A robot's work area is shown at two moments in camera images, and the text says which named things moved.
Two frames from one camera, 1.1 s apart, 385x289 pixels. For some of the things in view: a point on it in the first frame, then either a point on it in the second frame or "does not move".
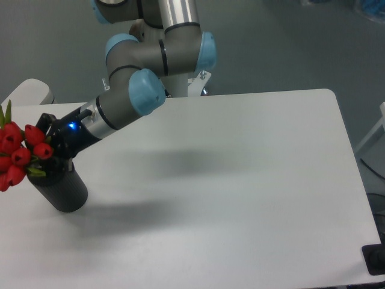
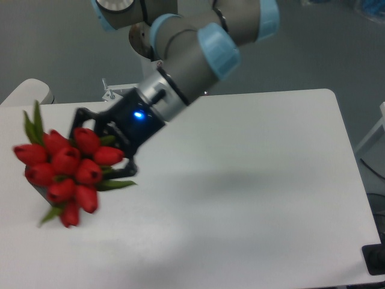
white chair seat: x=31 y=91 does not move
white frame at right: x=381 y=123 does not move
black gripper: x=70 y=136 to x=132 y=121
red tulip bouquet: x=20 y=150 to x=72 y=172
